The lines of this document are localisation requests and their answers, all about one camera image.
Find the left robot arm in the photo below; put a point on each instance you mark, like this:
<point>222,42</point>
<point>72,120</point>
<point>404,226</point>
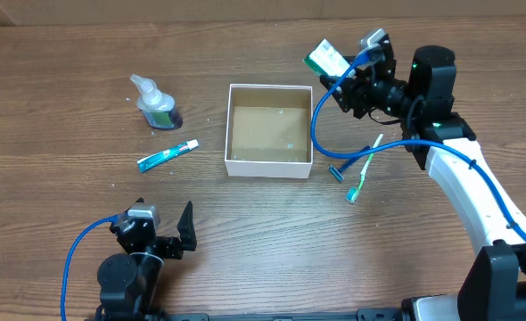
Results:
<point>128,280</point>

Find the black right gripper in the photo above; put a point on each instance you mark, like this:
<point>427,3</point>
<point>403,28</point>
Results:
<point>353,88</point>

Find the teal toothpaste tube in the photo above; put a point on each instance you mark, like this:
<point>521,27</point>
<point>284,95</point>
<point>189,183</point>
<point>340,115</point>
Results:
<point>171,153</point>

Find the green white toothbrush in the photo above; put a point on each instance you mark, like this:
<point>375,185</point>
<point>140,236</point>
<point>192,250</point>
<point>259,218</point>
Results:
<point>354,191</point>

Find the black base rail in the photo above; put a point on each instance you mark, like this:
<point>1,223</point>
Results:
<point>281,315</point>

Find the blue disposable razor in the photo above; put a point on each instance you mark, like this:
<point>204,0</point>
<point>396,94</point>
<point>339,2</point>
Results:
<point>338,172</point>

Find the open white cardboard box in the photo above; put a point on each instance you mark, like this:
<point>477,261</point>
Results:
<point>268,131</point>

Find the clear pump soap bottle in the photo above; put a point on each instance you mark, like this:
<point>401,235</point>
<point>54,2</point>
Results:
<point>158,108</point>

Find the green white soap packet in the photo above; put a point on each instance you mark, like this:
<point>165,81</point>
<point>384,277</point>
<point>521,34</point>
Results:
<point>325,60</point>

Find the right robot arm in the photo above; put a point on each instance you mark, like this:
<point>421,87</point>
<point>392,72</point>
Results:
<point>444,146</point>

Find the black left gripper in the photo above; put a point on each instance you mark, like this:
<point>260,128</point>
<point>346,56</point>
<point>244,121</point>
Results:
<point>186,227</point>

